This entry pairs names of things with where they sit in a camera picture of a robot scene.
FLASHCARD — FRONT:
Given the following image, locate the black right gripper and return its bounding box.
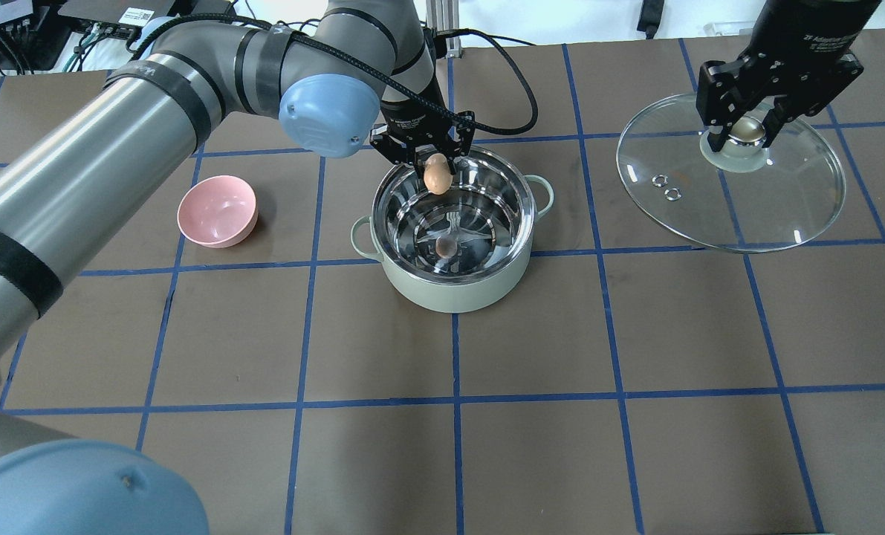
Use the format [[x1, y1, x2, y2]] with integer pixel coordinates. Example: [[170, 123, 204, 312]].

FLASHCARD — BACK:
[[695, 25, 863, 153]]

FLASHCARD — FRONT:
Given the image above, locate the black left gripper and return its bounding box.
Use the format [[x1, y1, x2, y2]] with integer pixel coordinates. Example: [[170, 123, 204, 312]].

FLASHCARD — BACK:
[[370, 100, 476, 182]]

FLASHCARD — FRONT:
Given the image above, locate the brown egg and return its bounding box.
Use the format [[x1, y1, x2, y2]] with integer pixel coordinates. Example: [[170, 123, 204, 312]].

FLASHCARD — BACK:
[[423, 153, 453, 195]]

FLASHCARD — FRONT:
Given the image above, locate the glass pot lid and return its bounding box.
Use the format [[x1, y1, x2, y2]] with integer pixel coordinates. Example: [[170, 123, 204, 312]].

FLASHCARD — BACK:
[[616, 94, 847, 254]]

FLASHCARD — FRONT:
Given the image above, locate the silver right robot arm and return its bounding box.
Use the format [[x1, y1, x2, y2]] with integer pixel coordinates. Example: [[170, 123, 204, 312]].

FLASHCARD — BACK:
[[695, 1, 881, 152]]

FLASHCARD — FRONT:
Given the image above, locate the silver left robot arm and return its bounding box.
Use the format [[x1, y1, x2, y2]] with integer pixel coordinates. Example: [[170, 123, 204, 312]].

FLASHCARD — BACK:
[[0, 1, 479, 534]]

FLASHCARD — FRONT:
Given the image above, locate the pale green cooking pot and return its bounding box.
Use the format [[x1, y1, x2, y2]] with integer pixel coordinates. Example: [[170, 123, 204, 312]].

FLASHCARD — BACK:
[[349, 146, 555, 313]]

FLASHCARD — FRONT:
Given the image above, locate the pink bowl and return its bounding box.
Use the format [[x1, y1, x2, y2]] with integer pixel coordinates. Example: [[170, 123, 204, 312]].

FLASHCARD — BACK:
[[176, 174, 259, 248]]

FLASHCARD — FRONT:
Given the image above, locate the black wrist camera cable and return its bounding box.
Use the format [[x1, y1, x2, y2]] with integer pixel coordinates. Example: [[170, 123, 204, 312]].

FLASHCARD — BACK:
[[427, 28, 539, 136]]

